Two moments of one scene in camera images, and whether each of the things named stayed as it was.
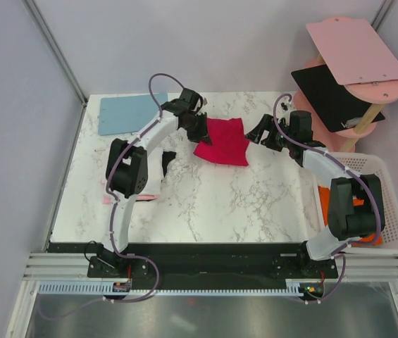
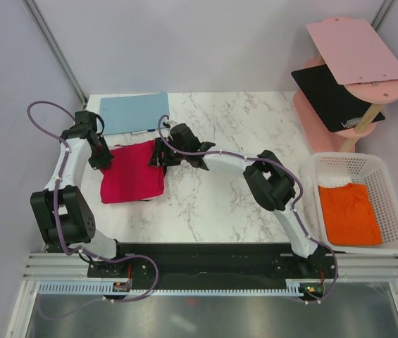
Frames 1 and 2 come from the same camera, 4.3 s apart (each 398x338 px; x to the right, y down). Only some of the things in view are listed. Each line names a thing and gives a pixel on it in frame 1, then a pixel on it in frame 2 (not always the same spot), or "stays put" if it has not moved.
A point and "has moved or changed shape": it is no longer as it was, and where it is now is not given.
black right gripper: x=267 y=123 to x=156 y=158
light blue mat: x=125 y=114 stays put
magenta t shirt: x=229 y=143 has moved or changed shape
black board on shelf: x=339 y=110 stays put
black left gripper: x=203 y=132 to x=105 y=161
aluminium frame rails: x=60 y=266 stays put
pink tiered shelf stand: x=364 y=65 stays put
